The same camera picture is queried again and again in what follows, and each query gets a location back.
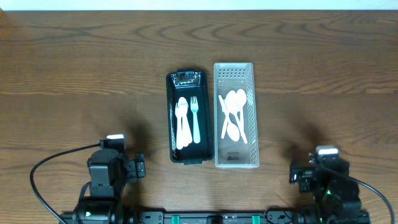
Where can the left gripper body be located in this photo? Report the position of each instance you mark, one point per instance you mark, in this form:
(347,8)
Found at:
(138,167)

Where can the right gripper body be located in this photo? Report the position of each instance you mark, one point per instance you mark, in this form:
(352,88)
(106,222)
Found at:
(296,175)

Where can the white plastic fork diagonal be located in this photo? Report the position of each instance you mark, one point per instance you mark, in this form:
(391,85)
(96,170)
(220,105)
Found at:
(179,126)

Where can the white plastic fork crosswise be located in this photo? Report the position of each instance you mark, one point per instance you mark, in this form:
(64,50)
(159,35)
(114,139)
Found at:
(184,124)

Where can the white plastic spoon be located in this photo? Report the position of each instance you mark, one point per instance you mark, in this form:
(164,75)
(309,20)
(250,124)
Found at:
(232,130)
(185,124)
(225,124)
(241,101)
(233,108)

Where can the white plastic fork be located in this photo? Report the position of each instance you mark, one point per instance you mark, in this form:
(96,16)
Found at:
(194,110)

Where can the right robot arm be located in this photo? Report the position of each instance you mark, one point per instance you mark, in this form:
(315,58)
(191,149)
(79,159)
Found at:
(336,199)

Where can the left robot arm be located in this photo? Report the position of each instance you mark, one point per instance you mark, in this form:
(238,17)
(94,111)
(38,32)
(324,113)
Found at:
(110,170)

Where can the black plastic basket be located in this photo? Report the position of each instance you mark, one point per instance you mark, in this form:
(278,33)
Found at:
(181,86)

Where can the clear plastic basket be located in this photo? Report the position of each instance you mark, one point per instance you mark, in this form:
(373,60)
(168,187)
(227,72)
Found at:
(228,153)

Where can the black mounting rail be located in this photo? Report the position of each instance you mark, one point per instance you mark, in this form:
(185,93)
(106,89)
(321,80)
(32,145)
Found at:
(276,216)

